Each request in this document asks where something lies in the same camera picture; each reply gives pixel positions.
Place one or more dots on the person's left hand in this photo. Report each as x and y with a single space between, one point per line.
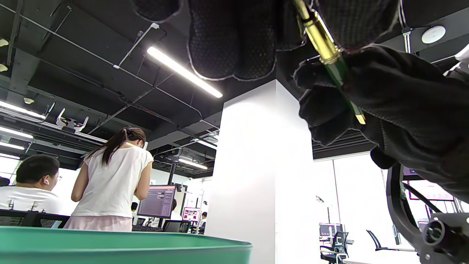
231 36

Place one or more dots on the person's right hand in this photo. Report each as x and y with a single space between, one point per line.
414 110

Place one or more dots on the green fountain pen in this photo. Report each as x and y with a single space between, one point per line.
319 35

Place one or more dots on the ceiling light strips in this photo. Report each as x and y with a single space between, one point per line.
183 71

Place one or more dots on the white round ceiling disc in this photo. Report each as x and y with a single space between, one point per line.
433 34

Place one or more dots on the computer monitor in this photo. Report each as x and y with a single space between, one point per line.
157 201

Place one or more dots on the green plastic bin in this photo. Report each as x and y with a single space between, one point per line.
110 247

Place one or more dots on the black mesh office chair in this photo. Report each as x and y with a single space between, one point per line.
33 219

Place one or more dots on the white ceiling bracket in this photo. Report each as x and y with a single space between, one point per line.
71 123

